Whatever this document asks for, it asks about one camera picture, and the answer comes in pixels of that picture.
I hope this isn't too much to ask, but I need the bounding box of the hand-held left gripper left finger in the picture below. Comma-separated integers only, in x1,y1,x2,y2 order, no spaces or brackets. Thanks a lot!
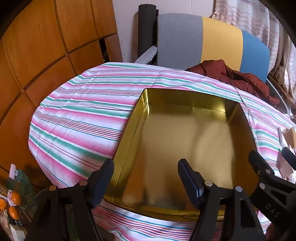
25,158,115,241

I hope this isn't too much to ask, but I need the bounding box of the dark red jacket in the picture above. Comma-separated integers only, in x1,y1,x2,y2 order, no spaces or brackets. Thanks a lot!
185,59,280,106

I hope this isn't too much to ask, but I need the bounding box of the grey yellow blue chair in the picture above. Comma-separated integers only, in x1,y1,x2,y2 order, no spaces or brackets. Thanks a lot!
135,13,290,114

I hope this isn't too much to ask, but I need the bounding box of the printed cardboard box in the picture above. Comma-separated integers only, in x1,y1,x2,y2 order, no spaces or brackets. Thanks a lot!
274,64,290,91

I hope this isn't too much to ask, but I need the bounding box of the pink green striped tablecloth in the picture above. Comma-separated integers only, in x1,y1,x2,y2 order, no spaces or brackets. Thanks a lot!
28,62,296,241

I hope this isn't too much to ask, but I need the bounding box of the gold tin box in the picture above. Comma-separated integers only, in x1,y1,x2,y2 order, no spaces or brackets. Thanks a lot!
103,88,259,223

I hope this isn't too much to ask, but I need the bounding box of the wooden wardrobe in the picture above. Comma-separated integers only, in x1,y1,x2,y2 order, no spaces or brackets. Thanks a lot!
0,0,123,186

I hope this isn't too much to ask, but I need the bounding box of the beige patterned curtain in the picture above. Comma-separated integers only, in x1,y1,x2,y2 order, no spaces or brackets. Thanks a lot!
209,0,296,93

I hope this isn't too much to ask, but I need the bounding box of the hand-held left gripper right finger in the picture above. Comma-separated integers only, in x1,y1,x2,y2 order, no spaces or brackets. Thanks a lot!
178,159,265,241

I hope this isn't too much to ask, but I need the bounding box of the large orange sponge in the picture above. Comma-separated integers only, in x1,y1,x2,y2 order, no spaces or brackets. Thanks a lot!
284,128,296,149

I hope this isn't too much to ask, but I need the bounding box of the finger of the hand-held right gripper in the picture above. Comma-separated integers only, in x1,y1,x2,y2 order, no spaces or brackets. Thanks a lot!
282,147,296,171
248,150,296,230

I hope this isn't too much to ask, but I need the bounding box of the black rolled mat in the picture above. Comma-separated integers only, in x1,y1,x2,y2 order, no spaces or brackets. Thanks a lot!
138,4,159,58

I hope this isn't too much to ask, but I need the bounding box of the white sponge block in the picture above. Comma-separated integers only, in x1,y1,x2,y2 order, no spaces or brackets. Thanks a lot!
278,127,288,146

